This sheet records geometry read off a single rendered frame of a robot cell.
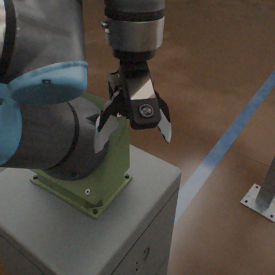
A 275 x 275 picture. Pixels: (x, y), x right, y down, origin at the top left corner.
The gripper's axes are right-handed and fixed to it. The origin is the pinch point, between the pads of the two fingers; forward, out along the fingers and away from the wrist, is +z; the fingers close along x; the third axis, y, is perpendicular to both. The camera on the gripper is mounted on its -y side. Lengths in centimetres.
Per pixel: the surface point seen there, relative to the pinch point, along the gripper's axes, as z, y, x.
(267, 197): 87, 47, -94
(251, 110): 89, 139, -146
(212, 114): 90, 143, -111
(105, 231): 18.8, -3.5, 7.1
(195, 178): 96, 79, -66
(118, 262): 24.3, -7.9, 5.0
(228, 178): 95, 73, -87
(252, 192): 95, 58, -95
